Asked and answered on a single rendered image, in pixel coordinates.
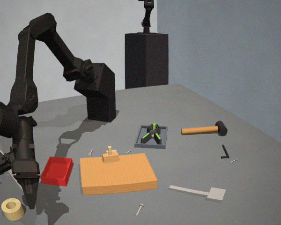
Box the mallet with wooden handle and black head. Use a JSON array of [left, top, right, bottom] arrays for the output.
[[181, 121, 228, 136]]

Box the red shallow tray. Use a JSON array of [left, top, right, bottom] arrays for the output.
[[40, 157, 73, 186]]

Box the light wooden board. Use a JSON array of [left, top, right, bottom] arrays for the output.
[[80, 153, 157, 195]]

